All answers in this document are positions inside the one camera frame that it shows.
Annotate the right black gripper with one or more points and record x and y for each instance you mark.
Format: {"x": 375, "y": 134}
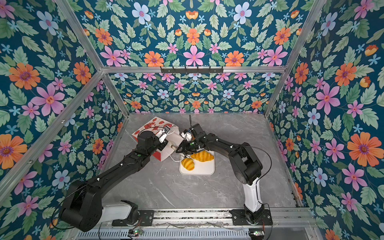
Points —
{"x": 185, "y": 148}

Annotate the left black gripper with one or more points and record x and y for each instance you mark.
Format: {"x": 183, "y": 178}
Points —
{"x": 163, "y": 144}

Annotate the red white paper bag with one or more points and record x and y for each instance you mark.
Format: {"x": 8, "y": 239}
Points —
{"x": 174, "y": 138}

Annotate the orange fake bread roll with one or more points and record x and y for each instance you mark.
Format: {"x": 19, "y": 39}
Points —
{"x": 203, "y": 156}

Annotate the round striped fake bun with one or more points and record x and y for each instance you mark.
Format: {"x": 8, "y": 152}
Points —
{"x": 188, "y": 164}

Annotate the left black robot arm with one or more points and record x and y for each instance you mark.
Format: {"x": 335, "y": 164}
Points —
{"x": 82, "y": 207}

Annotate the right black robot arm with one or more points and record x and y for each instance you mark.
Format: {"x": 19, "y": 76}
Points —
{"x": 246, "y": 165}

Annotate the white rectangular tray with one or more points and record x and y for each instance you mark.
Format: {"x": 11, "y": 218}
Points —
{"x": 201, "y": 169}

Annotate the black wall hook rail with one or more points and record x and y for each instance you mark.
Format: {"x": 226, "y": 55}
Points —
{"x": 191, "y": 70}

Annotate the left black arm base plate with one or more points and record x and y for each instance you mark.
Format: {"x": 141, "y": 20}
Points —
{"x": 143, "y": 218}

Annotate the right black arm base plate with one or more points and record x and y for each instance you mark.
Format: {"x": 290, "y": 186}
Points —
{"x": 239, "y": 218}

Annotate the white perforated cable duct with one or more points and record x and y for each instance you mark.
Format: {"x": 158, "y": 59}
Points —
{"x": 166, "y": 234}

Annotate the aluminium front mounting rail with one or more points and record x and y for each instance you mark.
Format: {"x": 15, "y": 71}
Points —
{"x": 282, "y": 217}

